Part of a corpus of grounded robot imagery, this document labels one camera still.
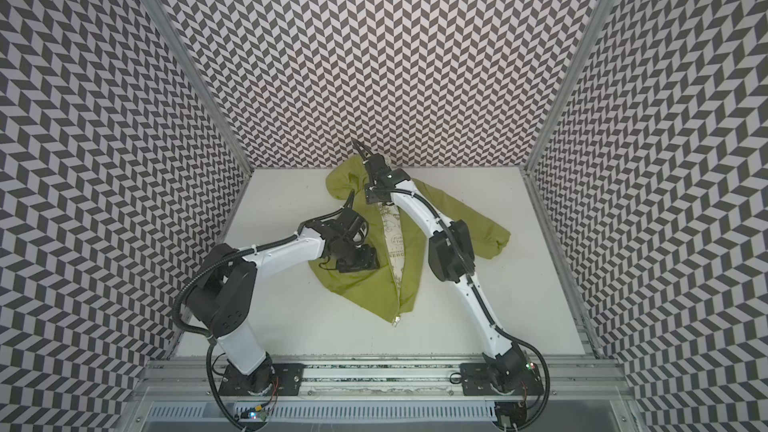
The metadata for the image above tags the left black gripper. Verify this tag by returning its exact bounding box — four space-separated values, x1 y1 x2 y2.
331 234 384 270

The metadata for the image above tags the lime green zip jacket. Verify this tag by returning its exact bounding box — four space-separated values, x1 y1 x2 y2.
309 156 510 324

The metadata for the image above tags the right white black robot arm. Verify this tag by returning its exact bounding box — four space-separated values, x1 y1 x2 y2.
352 139 550 396

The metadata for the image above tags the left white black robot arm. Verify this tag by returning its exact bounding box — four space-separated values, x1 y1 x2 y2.
171 191 379 395

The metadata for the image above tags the small green circuit board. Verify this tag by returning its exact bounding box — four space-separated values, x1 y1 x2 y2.
240 406 269 422

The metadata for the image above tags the left black corrugated cable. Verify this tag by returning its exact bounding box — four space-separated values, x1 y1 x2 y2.
171 209 343 432

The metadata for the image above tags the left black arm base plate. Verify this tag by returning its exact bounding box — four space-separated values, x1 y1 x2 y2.
218 362 305 398

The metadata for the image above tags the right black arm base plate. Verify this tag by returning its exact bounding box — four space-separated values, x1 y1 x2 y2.
455 363 545 397

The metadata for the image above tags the aluminium front mounting rail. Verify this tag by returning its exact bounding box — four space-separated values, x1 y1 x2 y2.
128 355 633 403

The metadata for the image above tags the left aluminium corner post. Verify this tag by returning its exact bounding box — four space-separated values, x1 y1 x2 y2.
140 0 253 174

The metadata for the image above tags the aluminium corner post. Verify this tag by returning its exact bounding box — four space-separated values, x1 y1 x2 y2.
140 0 253 174
524 0 616 175

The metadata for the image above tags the right aluminium corner post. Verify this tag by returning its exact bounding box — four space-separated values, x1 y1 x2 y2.
524 0 616 175

